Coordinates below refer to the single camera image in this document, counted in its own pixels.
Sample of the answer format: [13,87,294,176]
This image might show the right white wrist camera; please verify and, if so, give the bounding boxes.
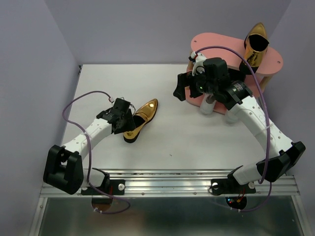
[189,51,207,76]

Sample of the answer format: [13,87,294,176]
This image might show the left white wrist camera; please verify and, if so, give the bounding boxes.
[108,97,116,104]

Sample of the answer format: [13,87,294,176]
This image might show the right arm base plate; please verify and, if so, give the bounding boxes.
[208,178,256,196]

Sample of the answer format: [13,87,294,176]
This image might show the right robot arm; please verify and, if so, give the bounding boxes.
[173,58,306,195]

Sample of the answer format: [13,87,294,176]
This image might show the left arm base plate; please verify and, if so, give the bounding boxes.
[81,179,126,196]

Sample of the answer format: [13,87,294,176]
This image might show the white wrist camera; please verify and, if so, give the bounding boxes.
[108,97,116,104]
[189,51,207,76]

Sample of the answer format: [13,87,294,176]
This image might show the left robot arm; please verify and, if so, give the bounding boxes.
[43,98,135,195]

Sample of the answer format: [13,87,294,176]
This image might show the aluminium mounting rail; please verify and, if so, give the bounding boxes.
[40,169,300,198]

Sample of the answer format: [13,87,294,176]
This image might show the gold shoe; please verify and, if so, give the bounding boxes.
[123,98,158,143]
[244,22,269,73]

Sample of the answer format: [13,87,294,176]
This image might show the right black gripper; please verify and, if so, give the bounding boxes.
[172,66,218,101]

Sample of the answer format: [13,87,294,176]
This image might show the white sneaker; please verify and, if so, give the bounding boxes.
[200,93,216,115]
[225,113,239,123]

